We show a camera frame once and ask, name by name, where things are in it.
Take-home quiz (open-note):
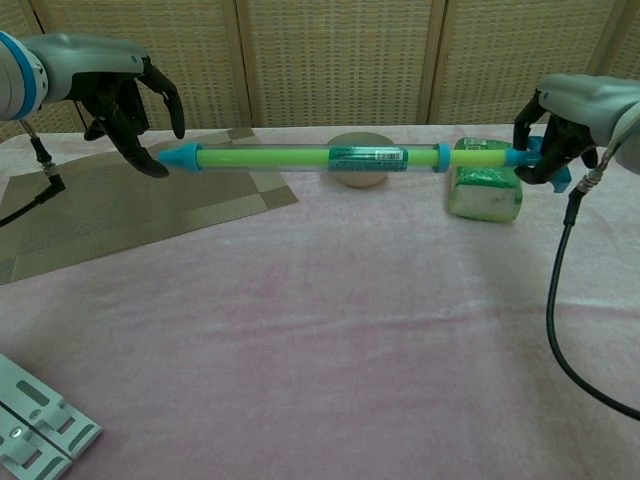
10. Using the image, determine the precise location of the white folding stand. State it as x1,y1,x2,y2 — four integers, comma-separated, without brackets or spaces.
0,352,104,480

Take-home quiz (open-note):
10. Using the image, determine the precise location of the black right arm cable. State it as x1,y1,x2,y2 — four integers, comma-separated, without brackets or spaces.
546,113,640,422

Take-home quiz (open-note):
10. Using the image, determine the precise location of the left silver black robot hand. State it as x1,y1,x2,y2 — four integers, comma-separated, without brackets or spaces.
29,33,186,179

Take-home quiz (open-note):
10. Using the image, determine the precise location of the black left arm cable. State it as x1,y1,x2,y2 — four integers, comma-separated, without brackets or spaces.
0,118,67,227

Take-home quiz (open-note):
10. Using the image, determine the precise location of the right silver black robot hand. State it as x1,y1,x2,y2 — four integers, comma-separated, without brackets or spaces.
513,73,640,186

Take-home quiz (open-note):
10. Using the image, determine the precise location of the beige bowl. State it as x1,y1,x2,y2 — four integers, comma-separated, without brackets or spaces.
324,131,394,189

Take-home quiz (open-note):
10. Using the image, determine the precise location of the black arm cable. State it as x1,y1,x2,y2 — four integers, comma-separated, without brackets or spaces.
546,113,640,422
0,118,67,227

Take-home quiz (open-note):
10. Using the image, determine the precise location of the pink tablecloth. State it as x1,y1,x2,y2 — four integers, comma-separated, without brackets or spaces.
0,119,640,480

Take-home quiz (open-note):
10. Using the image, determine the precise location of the green tissue pack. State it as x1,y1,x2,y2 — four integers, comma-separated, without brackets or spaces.
447,136,525,224

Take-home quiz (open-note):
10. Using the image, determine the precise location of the brown woven placemat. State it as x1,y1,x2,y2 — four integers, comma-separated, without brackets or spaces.
0,127,300,286

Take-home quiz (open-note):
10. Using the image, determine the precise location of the bamboo folding screen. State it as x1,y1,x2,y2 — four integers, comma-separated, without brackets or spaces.
0,0,640,144

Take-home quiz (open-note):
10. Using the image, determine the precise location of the green blue water pump toy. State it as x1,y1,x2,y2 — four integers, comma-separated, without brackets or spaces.
157,135,572,194

